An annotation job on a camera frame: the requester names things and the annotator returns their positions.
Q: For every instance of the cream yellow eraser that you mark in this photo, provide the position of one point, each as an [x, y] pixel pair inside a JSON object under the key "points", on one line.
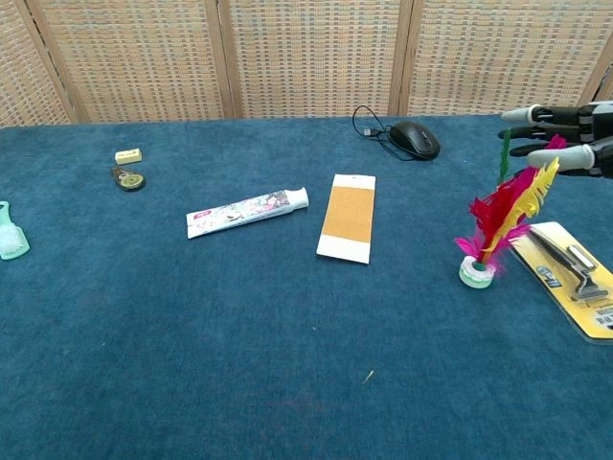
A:
{"points": [[128, 156]]}

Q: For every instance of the teal plastic brush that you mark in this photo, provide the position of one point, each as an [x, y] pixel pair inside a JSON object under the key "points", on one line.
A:
{"points": [[12, 239]]}

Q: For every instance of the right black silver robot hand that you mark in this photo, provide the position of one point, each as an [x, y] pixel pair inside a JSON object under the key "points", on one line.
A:
{"points": [[586, 129]]}

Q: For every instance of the white toothpaste tube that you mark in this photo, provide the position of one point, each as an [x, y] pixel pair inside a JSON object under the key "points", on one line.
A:
{"points": [[244, 213]]}

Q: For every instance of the dark green correction tape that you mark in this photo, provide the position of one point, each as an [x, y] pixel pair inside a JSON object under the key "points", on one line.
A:
{"points": [[128, 179]]}

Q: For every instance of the black computer mouse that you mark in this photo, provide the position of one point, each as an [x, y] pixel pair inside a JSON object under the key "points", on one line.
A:
{"points": [[415, 140]]}

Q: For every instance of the yellow packaged tool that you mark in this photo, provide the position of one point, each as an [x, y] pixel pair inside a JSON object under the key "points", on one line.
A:
{"points": [[562, 273]]}

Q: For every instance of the blue carpet table cover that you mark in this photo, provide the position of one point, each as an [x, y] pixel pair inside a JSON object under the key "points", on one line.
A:
{"points": [[239, 335]]}

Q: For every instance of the white card with orange sandpaper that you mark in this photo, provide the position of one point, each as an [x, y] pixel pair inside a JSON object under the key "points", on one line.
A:
{"points": [[347, 218]]}

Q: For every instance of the small pale feather scrap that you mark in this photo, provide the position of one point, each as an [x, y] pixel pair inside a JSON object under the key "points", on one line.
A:
{"points": [[368, 377]]}

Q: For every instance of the pink yellow feather shuttlecock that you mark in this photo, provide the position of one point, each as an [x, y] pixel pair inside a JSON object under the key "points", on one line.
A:
{"points": [[500, 211]]}

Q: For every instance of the woven bamboo folding screen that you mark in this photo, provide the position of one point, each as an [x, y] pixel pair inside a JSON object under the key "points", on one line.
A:
{"points": [[306, 57]]}

